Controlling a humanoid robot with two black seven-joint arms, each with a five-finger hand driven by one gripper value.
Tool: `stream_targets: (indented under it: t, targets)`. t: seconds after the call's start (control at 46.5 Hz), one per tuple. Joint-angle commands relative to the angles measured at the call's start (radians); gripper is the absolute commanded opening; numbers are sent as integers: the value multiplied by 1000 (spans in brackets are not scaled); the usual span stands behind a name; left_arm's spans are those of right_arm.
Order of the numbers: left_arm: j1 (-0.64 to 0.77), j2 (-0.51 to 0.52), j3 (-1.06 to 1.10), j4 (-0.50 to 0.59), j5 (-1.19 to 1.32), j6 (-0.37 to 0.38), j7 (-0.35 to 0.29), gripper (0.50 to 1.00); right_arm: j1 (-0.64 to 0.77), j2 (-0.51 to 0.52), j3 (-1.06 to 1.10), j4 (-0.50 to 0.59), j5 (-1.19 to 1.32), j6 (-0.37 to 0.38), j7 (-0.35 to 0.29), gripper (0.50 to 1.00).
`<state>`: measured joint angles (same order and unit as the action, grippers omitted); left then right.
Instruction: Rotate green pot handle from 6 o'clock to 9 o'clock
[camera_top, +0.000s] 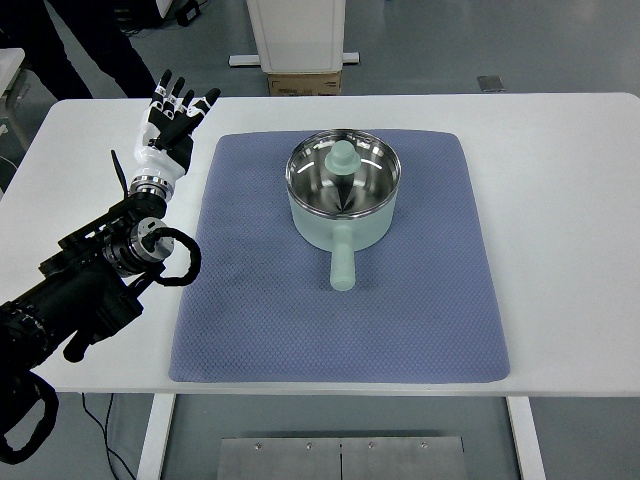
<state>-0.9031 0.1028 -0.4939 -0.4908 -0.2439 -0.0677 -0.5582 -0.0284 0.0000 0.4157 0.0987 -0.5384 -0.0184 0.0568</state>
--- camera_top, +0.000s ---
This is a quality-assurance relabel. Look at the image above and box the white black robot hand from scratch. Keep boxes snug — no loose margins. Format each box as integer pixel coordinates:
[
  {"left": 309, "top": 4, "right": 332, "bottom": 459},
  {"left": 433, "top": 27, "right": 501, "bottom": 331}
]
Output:
[{"left": 134, "top": 70, "right": 221, "bottom": 181}]

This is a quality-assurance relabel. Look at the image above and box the green pot with handle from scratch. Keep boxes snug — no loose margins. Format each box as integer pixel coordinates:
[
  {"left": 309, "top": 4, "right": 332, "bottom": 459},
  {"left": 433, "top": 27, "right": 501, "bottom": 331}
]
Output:
[{"left": 285, "top": 129, "right": 401, "bottom": 291}]

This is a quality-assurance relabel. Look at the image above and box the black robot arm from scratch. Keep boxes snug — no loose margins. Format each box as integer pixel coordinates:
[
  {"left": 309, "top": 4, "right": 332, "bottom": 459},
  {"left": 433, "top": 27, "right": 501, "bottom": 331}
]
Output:
[{"left": 1, "top": 188, "right": 202, "bottom": 465}]

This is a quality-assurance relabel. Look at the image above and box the brown cardboard box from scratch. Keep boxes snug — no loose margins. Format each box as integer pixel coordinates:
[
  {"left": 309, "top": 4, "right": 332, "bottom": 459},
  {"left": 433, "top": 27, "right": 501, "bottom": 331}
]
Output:
[{"left": 267, "top": 71, "right": 342, "bottom": 97}]

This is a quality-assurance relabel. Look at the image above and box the white cabinet on stand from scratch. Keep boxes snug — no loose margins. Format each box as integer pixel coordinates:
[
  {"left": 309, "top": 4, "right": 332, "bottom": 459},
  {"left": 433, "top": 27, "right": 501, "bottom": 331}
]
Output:
[{"left": 229, "top": 0, "right": 360, "bottom": 74}]

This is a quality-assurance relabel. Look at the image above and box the person in dark trousers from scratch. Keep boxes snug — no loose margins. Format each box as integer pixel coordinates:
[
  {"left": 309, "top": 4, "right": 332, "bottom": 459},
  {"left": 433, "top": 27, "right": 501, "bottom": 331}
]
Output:
[{"left": 0, "top": 0, "right": 157, "bottom": 100}]

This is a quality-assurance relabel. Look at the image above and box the blue quilted mat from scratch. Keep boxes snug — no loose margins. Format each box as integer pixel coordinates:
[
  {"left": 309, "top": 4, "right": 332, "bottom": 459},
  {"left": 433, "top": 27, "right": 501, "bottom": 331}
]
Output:
[{"left": 169, "top": 130, "right": 510, "bottom": 384}]

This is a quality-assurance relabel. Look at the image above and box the white left table leg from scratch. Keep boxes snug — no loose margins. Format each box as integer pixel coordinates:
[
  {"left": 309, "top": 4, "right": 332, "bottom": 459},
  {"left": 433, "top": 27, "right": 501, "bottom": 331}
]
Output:
[{"left": 136, "top": 393, "right": 177, "bottom": 480}]

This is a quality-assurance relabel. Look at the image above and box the white table leg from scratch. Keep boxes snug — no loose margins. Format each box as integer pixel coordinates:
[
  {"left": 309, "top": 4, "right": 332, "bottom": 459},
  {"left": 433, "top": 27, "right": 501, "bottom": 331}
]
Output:
[
  {"left": 136, "top": 393, "right": 177, "bottom": 480},
  {"left": 506, "top": 396, "right": 546, "bottom": 480}
]

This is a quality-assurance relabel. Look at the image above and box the grey floor outlet plate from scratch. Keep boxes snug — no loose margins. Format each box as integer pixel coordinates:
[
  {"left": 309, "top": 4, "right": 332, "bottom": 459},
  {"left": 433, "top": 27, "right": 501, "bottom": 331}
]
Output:
[{"left": 477, "top": 75, "right": 506, "bottom": 93}]

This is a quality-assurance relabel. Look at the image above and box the white right table leg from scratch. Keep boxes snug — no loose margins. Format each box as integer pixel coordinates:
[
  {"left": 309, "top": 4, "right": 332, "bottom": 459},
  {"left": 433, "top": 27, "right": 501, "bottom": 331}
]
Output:
[{"left": 506, "top": 396, "right": 546, "bottom": 480}]

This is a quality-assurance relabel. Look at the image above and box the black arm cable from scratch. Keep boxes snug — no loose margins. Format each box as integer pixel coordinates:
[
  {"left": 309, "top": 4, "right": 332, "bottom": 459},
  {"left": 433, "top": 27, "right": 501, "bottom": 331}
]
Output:
[{"left": 143, "top": 227, "right": 203, "bottom": 288}]

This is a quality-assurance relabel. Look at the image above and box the black floor cable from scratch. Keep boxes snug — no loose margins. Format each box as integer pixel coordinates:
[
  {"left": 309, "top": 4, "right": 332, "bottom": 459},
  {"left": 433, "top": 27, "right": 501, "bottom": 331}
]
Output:
[{"left": 80, "top": 392, "right": 137, "bottom": 480}]

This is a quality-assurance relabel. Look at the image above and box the metal base plate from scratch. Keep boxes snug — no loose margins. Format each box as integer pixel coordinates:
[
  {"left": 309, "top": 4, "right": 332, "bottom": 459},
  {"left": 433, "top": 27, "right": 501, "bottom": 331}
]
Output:
[{"left": 217, "top": 437, "right": 468, "bottom": 479}]

